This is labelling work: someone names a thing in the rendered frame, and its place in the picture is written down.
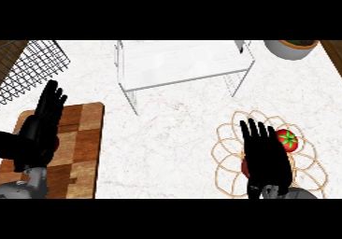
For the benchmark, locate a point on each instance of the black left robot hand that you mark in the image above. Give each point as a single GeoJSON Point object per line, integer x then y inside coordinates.
{"type": "Point", "coordinates": [39, 133]}

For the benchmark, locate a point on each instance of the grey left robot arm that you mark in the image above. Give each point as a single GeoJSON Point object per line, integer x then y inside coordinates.
{"type": "Point", "coordinates": [22, 186]}

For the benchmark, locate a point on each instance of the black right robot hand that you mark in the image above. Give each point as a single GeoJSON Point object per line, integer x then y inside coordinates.
{"type": "Point", "coordinates": [265, 155]}

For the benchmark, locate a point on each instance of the red bell pepper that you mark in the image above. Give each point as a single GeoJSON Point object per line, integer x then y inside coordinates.
{"type": "Point", "coordinates": [287, 140]}

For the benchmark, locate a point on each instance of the beige woven placemat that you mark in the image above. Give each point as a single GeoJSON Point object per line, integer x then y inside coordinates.
{"type": "Point", "coordinates": [306, 168]}

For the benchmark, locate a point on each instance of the brown wooden panel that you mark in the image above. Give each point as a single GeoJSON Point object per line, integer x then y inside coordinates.
{"type": "Point", "coordinates": [336, 56]}

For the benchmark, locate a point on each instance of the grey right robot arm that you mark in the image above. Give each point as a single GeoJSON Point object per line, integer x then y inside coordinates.
{"type": "Point", "coordinates": [287, 193]}

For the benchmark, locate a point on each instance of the brown checkered cutting board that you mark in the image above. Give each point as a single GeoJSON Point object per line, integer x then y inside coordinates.
{"type": "Point", "coordinates": [79, 149]}

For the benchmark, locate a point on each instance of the grey plant pot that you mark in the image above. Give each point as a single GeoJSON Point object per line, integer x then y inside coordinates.
{"type": "Point", "coordinates": [290, 49]}

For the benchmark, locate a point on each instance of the white tiered shelf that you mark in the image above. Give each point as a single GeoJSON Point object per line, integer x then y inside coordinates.
{"type": "Point", "coordinates": [182, 65]}

